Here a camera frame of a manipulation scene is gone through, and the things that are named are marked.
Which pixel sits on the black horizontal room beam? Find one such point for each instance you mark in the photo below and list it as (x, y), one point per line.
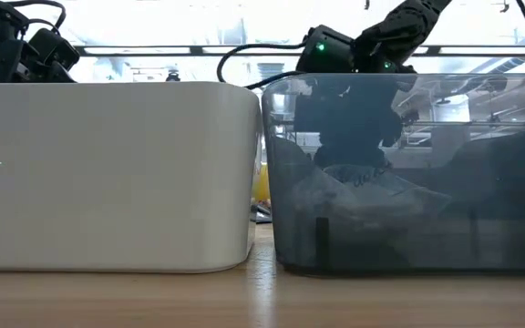
(153, 50)

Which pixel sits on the clear bag of cotton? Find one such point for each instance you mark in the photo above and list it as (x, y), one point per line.
(381, 205)

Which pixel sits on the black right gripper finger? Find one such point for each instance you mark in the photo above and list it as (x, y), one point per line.
(349, 157)

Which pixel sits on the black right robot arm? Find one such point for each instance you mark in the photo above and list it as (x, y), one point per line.
(404, 27)

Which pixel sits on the white plastic bin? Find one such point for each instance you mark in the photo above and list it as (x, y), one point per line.
(107, 182)

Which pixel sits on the smoky transparent plastic bin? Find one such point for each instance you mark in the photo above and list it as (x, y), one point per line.
(495, 237)

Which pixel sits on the grey louvred vent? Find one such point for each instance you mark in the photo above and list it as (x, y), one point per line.
(271, 68)

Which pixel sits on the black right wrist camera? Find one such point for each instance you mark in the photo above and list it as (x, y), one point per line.
(331, 57)

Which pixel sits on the yellow disinfecting wipes canister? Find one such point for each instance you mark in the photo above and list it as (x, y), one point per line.
(262, 184)

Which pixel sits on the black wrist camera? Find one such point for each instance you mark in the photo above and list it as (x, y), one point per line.
(56, 48)
(331, 57)

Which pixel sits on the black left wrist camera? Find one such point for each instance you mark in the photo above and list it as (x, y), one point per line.
(56, 48)

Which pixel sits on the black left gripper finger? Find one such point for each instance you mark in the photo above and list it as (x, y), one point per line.
(64, 76)

